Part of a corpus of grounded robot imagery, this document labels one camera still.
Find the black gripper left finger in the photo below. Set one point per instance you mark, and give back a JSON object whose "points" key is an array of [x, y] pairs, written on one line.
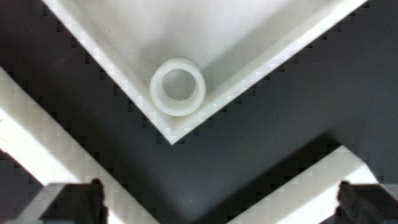
{"points": [[68, 204]]}

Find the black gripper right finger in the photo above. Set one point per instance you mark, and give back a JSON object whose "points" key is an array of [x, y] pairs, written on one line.
{"points": [[366, 204]]}

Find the white obstacle fence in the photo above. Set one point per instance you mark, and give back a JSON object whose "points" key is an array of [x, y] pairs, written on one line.
{"points": [[39, 145]]}

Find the white square tabletop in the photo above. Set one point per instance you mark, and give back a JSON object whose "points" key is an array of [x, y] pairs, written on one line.
{"points": [[187, 50]]}

